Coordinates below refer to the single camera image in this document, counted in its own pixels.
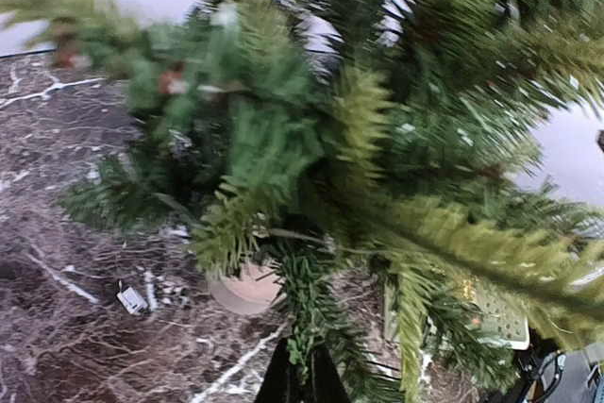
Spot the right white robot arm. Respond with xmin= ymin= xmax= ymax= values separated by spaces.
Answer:
xmin=481 ymin=342 xmax=603 ymax=403

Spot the round wooden tree base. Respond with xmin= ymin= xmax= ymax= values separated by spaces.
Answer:
xmin=206 ymin=262 xmax=282 ymax=315

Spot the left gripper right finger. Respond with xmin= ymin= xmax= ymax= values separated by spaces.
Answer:
xmin=309 ymin=344 xmax=350 ymax=403

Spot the pale green plastic basket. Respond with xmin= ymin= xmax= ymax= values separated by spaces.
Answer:
xmin=383 ymin=277 xmax=530 ymax=350

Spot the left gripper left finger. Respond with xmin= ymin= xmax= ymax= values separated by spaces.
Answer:
xmin=254 ymin=338 xmax=301 ymax=403

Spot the small green christmas tree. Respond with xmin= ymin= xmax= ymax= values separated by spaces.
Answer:
xmin=1 ymin=0 xmax=603 ymax=402

